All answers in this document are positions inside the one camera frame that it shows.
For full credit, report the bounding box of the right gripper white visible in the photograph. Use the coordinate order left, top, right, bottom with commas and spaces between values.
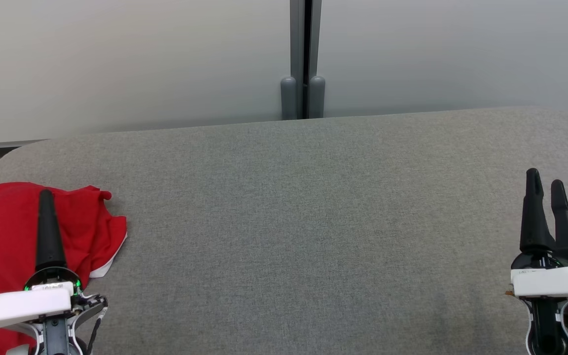
510, 168, 568, 299

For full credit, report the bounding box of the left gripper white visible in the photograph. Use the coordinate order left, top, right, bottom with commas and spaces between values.
0, 189, 83, 336

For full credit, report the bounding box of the red jersey with striped trim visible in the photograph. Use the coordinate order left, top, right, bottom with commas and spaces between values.
0, 182, 92, 355

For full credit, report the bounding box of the grey partition post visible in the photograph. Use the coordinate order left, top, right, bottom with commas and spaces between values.
290, 0, 322, 120

